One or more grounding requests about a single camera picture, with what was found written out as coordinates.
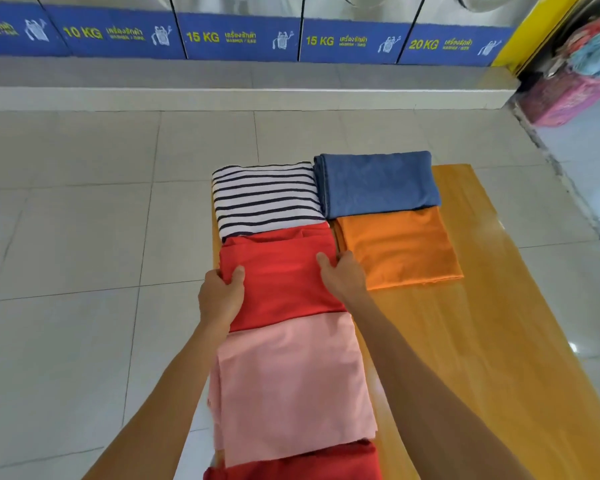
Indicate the person's right hand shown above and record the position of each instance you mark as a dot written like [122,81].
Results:
[347,282]

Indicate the person's left hand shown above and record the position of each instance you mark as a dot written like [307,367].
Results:
[220,302]

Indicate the pink garment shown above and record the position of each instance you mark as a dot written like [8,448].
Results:
[290,389]

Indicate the red garment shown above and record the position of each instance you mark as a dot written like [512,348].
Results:
[280,284]
[305,464]

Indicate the pink laundry basket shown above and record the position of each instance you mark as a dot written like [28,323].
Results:
[565,99]

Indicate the orange garment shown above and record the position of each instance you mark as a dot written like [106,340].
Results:
[400,244]

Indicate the person's left forearm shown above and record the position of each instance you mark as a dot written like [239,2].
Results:
[155,419]

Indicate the pile of colourful clothes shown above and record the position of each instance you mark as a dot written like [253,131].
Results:
[595,54]

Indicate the black white striped shirt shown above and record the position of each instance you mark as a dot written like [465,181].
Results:
[265,199]

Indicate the blue towel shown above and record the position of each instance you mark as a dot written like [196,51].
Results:
[380,184]

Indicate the person's right forearm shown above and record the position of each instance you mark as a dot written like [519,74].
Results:
[420,394]

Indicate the silver front-load washing machine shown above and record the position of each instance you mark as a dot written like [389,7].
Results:
[10,34]
[455,47]
[115,34]
[355,44]
[240,39]

